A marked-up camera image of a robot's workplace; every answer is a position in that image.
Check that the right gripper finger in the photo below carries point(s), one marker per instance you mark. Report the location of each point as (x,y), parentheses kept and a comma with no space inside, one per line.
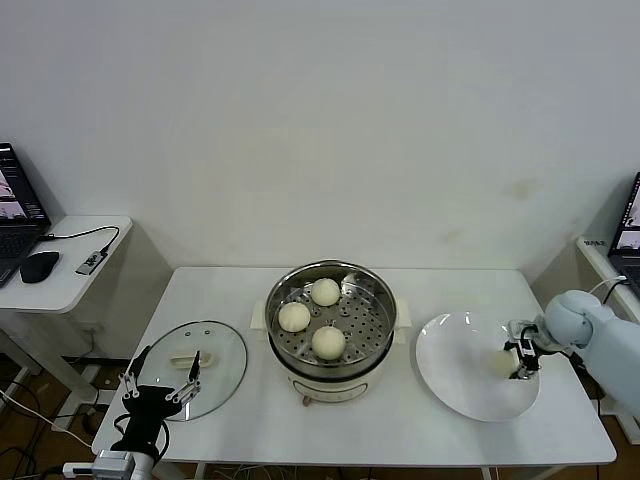
(511,346)
(526,373)

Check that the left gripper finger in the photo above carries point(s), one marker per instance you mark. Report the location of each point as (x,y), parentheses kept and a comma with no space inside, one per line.
(192,380)
(130,380)

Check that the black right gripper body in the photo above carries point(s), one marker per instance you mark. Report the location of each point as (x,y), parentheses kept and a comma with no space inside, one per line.
(529,354)

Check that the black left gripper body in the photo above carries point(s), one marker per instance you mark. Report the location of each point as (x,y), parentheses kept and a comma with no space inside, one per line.
(150,405)

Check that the white steamed baozi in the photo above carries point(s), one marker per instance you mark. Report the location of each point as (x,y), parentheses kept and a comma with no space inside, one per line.
(328,342)
(325,291)
(294,316)
(500,363)

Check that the round glass pot lid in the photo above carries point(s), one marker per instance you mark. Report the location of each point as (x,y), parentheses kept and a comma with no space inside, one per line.
(225,360)

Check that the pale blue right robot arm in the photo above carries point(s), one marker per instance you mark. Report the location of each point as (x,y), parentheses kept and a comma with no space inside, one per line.
(600,340)

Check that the perforated steel steamer basket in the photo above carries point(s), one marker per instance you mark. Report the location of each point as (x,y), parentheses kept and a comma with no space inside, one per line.
(365,320)

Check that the large white plate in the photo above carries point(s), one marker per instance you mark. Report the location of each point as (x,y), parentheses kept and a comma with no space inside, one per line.
(450,360)

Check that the white rounded side table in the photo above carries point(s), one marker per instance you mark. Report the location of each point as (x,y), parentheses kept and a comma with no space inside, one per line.
(60,295)

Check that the grey usb hub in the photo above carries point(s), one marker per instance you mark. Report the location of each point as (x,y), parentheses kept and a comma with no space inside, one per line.
(90,262)

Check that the cream electric cooker pot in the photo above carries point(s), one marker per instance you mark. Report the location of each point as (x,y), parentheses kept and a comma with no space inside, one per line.
(330,387)

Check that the black computer mouse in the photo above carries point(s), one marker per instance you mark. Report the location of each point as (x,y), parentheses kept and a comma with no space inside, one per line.
(39,266)

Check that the dark laptop with pink screen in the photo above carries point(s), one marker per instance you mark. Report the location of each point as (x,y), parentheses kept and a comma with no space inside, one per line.
(627,240)

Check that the black laptop with grey keyboard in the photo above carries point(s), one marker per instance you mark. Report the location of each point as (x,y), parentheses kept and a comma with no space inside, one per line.
(15,235)

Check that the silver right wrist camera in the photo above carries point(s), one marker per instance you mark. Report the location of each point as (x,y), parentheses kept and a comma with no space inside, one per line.
(517,330)

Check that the white wall socket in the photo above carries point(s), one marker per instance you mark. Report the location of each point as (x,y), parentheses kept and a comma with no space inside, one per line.
(91,330)

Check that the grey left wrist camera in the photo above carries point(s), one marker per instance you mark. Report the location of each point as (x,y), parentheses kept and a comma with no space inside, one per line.
(112,462)

